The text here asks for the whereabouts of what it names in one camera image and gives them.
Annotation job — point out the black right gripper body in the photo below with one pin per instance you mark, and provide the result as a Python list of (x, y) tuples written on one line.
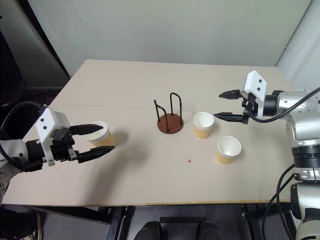
[(250, 106)]

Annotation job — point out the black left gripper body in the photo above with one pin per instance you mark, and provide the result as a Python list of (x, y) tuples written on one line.
[(62, 150)]

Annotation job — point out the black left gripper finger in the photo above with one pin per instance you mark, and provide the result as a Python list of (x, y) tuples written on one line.
[(96, 153), (86, 129)]

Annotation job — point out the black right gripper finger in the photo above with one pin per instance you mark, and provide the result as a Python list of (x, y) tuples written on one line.
[(231, 95), (228, 116)]

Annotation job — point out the tan white paper cup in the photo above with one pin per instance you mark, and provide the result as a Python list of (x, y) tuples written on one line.
[(103, 138), (203, 130), (226, 156)]

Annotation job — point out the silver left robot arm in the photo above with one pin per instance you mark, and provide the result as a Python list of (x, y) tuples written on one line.
[(11, 150)]

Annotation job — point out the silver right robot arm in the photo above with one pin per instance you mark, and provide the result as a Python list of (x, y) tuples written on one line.
[(287, 102)]

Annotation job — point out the white side panel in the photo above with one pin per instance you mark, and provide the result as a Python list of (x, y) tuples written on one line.
[(300, 50)]

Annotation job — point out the dark rounded shape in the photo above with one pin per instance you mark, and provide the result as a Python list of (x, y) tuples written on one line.
[(211, 231), (148, 231)]

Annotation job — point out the black bulky background object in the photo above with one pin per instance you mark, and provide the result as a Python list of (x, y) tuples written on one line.
[(10, 70)]

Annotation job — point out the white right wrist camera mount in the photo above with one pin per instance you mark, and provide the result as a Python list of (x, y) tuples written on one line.
[(255, 83)]

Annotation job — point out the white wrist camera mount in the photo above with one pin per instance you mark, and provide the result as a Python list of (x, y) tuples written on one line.
[(255, 83), (46, 122)]

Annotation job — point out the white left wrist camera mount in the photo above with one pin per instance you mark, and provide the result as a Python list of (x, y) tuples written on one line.
[(46, 122)]

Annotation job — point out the black metal table frame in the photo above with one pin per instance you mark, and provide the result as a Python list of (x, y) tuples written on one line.
[(117, 220)]

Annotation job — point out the black backdrop frame post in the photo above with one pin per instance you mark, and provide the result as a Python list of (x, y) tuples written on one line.
[(45, 37)]

